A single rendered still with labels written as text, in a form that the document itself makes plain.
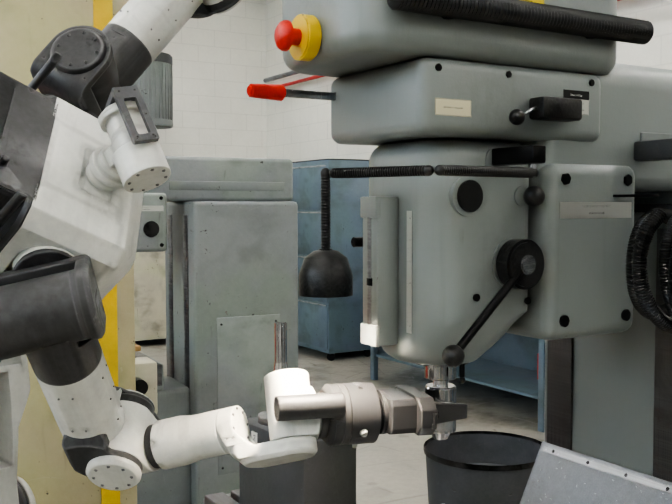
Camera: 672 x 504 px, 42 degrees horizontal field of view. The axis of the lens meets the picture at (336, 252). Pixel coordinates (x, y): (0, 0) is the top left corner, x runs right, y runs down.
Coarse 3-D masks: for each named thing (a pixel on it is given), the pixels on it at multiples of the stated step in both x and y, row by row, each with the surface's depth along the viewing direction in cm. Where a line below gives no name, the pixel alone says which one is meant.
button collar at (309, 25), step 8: (296, 16) 115; (304, 16) 113; (312, 16) 114; (296, 24) 115; (304, 24) 113; (312, 24) 113; (304, 32) 113; (312, 32) 112; (320, 32) 113; (304, 40) 113; (312, 40) 112; (320, 40) 113; (296, 48) 115; (304, 48) 113; (312, 48) 113; (296, 56) 115; (304, 56) 114; (312, 56) 114
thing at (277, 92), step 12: (252, 84) 122; (264, 84) 123; (276, 84) 124; (252, 96) 122; (264, 96) 123; (276, 96) 124; (288, 96) 125; (300, 96) 126; (312, 96) 127; (324, 96) 128
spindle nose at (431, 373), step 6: (426, 366) 128; (426, 372) 128; (432, 372) 128; (438, 372) 127; (444, 372) 127; (450, 372) 127; (456, 372) 129; (426, 378) 129; (432, 378) 128; (438, 378) 127; (444, 378) 127; (450, 378) 127
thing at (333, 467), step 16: (256, 432) 163; (320, 448) 154; (336, 448) 156; (352, 448) 158; (240, 464) 169; (288, 464) 155; (304, 464) 152; (320, 464) 154; (336, 464) 156; (352, 464) 158; (240, 480) 169; (256, 480) 164; (272, 480) 160; (288, 480) 155; (304, 480) 152; (320, 480) 154; (336, 480) 156; (352, 480) 158; (240, 496) 169; (256, 496) 164; (272, 496) 160; (288, 496) 156; (304, 496) 152; (320, 496) 154; (336, 496) 156; (352, 496) 159
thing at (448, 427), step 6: (432, 396) 128; (438, 396) 127; (444, 396) 127; (450, 396) 128; (450, 402) 128; (438, 426) 128; (444, 426) 128; (450, 426) 128; (438, 432) 128; (444, 432) 128; (450, 432) 128
